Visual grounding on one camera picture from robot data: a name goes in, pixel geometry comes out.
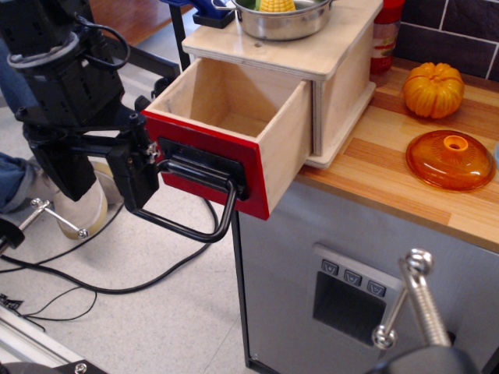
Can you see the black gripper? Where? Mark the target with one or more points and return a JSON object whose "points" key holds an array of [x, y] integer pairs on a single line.
{"points": [[60, 129]]}

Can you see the silver C-clamp screw right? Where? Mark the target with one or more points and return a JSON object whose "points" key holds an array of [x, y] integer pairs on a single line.
{"points": [[414, 267]]}

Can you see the blue black bar clamp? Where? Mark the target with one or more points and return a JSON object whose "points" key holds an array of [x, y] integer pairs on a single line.
{"points": [[213, 14]]}

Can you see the blue jeans leg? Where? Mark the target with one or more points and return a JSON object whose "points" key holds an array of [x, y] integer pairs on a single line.
{"points": [[17, 174]]}

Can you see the silver c-clamp screw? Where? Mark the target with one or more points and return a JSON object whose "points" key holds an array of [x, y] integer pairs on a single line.
{"points": [[414, 267], [13, 235]]}

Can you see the black wheeled wooden cart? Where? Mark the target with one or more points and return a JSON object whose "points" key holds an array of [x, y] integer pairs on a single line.
{"points": [[147, 26]]}

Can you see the yellow toy corn cob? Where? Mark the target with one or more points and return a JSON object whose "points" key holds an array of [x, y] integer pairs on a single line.
{"points": [[277, 6]]}

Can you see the orange toy pumpkin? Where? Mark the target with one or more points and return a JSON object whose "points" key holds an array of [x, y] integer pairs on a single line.
{"points": [[434, 91]]}

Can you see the plywood drawer box housing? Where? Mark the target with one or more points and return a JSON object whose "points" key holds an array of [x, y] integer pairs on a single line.
{"points": [[336, 60]]}

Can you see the orange glass pot lid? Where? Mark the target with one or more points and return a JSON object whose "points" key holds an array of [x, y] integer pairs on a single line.
{"points": [[450, 160]]}

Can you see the red-fronted wooden drawer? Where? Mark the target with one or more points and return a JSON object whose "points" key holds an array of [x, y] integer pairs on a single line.
{"points": [[233, 134]]}

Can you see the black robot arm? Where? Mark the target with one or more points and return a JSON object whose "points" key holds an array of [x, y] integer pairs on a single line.
{"points": [[59, 49]]}

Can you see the beige sneaker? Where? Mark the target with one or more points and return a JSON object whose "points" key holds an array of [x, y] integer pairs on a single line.
{"points": [[89, 212]]}

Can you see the silver C-clamp screw left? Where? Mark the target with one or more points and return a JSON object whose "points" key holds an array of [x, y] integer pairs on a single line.
{"points": [[13, 235]]}

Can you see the stainless steel pot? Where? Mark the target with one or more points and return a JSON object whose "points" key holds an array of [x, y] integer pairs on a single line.
{"points": [[309, 18]]}

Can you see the silver toy kitchen cabinet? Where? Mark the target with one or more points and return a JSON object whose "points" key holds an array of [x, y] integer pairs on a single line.
{"points": [[321, 273]]}

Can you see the aluminium frame rail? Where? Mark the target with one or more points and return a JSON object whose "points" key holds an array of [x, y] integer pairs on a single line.
{"points": [[26, 349]]}

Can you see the red-capped spice jar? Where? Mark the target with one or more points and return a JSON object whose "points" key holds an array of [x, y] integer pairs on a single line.
{"points": [[385, 34]]}

